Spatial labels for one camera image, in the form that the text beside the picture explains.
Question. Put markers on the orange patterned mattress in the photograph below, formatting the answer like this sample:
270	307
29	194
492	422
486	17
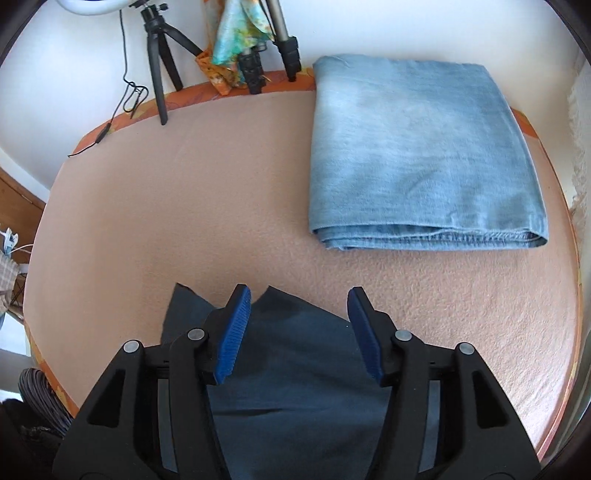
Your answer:
194	96

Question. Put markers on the pink bed blanket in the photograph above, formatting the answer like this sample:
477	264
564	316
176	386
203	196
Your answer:
184	207

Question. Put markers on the dark blue pants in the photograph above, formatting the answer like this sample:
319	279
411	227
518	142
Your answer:
295	369

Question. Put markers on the small black tripod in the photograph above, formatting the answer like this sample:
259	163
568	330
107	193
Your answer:
159	69

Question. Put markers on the folded light blue jeans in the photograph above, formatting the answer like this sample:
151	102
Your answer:
415	152

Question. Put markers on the grey ribbed basket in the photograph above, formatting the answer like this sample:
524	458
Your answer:
44	401

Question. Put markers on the orange printed cloth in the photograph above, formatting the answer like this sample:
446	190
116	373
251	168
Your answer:
235	32

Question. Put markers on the checked cloth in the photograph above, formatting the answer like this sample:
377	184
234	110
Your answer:
7	281

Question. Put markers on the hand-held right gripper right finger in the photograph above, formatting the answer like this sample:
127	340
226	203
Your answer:
367	341

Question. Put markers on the silver camera tripod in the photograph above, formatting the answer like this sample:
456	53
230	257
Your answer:
288	46

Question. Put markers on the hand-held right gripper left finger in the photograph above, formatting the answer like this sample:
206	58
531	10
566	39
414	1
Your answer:
233	337

